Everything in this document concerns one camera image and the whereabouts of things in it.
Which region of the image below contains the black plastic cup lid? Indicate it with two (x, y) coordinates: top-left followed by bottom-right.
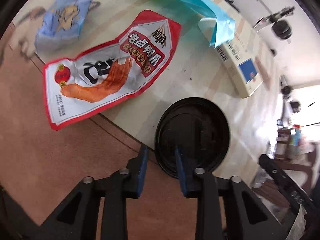
(155, 97), (231, 179)

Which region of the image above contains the dark wooden chair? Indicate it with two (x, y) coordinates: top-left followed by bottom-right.
(252, 179), (290, 208)

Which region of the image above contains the cream blue flat box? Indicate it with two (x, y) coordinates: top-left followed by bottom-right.
(215, 9), (263, 98)

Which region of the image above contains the red white snack wrapper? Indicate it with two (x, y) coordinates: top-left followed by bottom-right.
(43, 10), (181, 131)

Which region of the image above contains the green cyan snack bag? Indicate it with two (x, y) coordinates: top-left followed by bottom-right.
(178, 0), (235, 48)

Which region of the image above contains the light blue crumpled wrapper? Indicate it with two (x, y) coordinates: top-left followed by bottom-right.
(35, 0), (98, 53)

